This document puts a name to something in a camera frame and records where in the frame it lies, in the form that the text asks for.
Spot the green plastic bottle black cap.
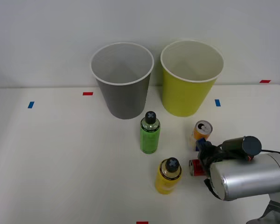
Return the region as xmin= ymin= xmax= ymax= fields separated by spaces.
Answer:
xmin=140 ymin=111 xmax=161 ymax=154

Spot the orange and white drink can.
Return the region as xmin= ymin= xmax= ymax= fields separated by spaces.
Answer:
xmin=189 ymin=120 xmax=213 ymax=150

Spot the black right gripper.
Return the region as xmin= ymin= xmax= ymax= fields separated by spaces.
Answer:
xmin=195 ymin=137 xmax=225 ymax=170

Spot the grey plastic waste bin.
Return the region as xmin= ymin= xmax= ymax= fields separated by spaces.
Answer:
xmin=90 ymin=42 xmax=154 ymax=120

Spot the red drink can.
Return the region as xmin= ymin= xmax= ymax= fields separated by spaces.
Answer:
xmin=189 ymin=159 xmax=205 ymax=177

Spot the yellow plastic bottle black cap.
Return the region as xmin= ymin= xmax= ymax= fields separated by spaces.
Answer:
xmin=154 ymin=157 xmax=182 ymax=195

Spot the yellow-green plastic waste bin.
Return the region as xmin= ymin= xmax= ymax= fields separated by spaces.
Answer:
xmin=160 ymin=40 xmax=224 ymax=118

